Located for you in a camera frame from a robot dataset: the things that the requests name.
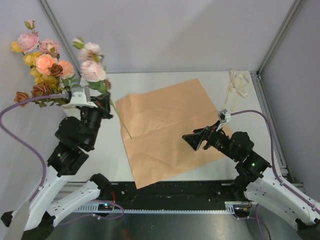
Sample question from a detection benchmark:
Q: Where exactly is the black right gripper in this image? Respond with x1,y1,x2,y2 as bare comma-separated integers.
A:
182,120,239,162

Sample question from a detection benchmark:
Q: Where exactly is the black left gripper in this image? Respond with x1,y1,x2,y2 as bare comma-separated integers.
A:
82,91,115,148

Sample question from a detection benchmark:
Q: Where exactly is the pale pink blossom stem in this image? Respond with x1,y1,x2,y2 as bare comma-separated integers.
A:
72,36,133,140

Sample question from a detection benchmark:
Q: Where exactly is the green and peach wrapping paper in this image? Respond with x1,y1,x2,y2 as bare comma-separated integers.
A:
116,78,235,189

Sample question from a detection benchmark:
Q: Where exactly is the cream printed ribbon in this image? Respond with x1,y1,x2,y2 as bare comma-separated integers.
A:
224,69,251,113

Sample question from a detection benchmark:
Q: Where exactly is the peach rose stem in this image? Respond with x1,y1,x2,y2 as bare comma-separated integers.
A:
35,54,76,88

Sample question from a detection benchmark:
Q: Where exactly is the yellow rose stem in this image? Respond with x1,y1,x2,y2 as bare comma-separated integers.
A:
10,40,61,88

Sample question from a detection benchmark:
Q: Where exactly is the pink peony stem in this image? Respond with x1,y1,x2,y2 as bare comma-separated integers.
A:
17,20,60,57

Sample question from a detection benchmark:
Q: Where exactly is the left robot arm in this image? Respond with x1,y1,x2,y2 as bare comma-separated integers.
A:
0,89,113,240

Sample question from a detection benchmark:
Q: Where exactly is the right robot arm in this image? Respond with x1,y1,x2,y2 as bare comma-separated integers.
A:
182,122,320,240

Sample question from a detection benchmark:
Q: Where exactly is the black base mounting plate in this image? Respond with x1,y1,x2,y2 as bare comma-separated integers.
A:
99,180,247,210

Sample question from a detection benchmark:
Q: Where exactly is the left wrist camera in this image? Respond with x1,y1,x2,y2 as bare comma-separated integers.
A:
67,86,93,107

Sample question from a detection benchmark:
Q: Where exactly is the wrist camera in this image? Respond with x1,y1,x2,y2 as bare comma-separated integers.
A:
216,109,231,132
67,86,93,107

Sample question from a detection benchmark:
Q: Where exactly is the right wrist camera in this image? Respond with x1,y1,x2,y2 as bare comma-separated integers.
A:
216,109,231,132

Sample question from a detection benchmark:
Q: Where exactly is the grey slotted cable duct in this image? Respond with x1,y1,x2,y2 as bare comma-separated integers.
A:
72,201,251,215

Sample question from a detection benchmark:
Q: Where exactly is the right aluminium table rail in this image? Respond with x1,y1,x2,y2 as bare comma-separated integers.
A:
249,70,294,183

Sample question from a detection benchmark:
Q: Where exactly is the left aluminium frame post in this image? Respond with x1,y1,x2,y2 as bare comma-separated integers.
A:
37,0,80,76

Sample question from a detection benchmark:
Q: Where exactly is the aluminium frame post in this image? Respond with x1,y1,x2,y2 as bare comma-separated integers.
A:
37,0,80,76
256,0,306,76

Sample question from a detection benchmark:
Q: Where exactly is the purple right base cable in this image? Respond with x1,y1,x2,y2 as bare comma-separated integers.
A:
236,203,272,240

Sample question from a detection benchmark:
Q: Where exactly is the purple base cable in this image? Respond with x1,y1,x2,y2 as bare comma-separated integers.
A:
236,203,272,240
57,198,125,226

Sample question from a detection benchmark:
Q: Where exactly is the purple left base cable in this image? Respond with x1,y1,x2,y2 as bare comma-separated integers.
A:
57,198,125,226

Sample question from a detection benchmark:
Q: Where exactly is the right aluminium frame post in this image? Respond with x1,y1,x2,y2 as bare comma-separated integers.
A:
256,0,306,76

